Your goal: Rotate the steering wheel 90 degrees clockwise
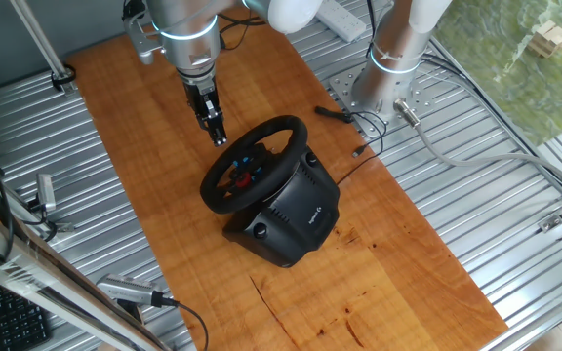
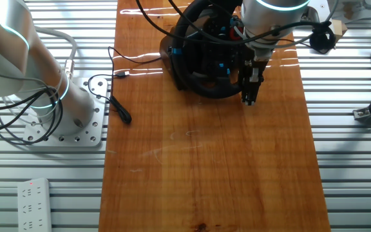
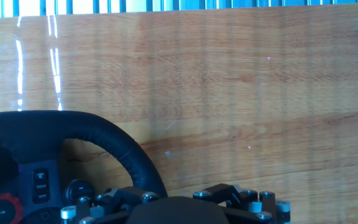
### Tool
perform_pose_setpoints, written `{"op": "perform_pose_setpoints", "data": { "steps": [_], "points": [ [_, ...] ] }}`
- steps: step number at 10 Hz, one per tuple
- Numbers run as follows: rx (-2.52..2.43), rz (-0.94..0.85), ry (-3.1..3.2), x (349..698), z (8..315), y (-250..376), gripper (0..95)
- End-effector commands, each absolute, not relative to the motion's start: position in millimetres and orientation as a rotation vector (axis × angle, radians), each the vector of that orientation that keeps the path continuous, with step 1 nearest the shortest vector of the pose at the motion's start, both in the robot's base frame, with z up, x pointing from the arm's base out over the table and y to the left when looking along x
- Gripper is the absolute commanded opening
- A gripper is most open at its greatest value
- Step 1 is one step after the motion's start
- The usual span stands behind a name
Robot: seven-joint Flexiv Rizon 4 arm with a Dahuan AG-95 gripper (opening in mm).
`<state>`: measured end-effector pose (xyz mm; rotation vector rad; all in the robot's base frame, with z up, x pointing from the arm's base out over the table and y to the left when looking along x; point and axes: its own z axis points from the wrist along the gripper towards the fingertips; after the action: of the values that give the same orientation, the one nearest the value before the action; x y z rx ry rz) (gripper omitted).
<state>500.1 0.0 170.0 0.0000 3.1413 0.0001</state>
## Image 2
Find wooden cube block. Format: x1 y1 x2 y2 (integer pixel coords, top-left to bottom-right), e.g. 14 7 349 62
329 18 348 37

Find white power strip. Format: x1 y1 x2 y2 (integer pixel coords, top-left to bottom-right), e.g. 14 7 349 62
17 177 53 232

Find grey robot power cable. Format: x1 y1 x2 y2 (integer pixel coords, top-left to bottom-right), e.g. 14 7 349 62
33 26 77 80

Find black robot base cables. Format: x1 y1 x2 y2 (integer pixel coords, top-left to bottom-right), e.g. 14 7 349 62
0 86 64 146

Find black racing steering wheel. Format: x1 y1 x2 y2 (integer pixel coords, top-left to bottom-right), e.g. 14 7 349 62
171 0 254 99

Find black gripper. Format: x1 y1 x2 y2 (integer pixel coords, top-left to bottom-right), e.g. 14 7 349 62
239 57 269 106

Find crumpled white plastic sheet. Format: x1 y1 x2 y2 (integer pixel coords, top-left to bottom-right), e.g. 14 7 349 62
320 0 371 23

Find black USB cable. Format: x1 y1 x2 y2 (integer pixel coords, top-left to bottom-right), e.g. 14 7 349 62
88 46 163 125

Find silver robot mounting plate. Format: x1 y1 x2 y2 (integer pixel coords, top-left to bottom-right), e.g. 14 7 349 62
23 77 109 148

